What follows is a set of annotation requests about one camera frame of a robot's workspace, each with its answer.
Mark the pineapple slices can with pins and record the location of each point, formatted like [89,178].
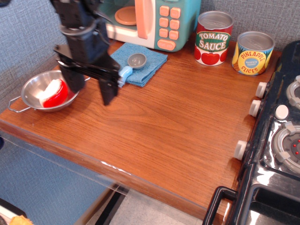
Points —
[252,53]

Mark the grey stove burner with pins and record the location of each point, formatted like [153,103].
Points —
[293,93]
[286,146]

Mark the black oven door handle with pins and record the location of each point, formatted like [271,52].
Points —
[220,193]

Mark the white stove knob top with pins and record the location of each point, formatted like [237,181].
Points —
[261,88]

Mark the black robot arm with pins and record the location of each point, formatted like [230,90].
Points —
[77,13]

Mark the teal toy microwave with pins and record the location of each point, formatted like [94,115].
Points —
[164,25]

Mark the blue grey toy scoop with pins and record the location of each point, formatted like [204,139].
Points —
[135,61]

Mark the grey stove burner rear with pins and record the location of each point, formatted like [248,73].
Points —
[293,93]

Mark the grey stove burner front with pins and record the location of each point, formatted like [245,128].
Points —
[286,146]

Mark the blue folded cloth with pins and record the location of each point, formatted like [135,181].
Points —
[141,76]

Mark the red white toy apple slice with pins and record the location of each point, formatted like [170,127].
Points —
[55,94]

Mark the orange microwave turntable plate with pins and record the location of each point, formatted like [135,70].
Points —
[126,16]

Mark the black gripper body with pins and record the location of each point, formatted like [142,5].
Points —
[86,51]

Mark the white stove knob bottom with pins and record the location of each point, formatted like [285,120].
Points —
[240,149]

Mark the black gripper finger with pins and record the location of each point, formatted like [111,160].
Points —
[74,80]
[109,89]

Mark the white round stove button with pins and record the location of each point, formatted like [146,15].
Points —
[281,112]

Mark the white stove knob middle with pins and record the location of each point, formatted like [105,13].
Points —
[254,108]

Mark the black toy stove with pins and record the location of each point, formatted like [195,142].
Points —
[268,192]

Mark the tomato sauce can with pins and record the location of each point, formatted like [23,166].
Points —
[213,34]

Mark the white stove knob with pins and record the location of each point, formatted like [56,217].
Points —
[261,88]
[254,108]
[240,149]

